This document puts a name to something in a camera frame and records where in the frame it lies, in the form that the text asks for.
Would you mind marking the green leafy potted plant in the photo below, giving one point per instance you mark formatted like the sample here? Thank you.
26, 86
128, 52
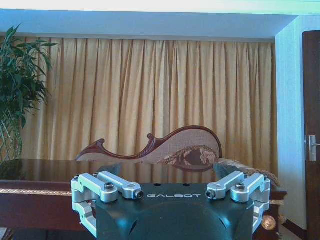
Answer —
17, 92

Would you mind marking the golden pleated curtain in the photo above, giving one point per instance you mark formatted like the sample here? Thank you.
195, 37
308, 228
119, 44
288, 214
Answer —
155, 100

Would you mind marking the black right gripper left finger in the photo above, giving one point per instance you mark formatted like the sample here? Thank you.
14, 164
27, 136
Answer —
100, 183

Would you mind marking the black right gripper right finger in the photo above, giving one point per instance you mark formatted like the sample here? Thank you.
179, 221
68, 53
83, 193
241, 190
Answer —
240, 183

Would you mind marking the fringed patterned cushion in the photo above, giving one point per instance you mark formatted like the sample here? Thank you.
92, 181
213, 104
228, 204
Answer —
250, 166

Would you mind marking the dark wooden table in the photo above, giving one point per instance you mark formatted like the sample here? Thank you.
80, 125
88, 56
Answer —
37, 185

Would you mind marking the dark wooden door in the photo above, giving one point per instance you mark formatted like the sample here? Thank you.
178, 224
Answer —
311, 97

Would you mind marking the carved wooden upholstered chaise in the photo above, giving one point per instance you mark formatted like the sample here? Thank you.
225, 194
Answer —
175, 147

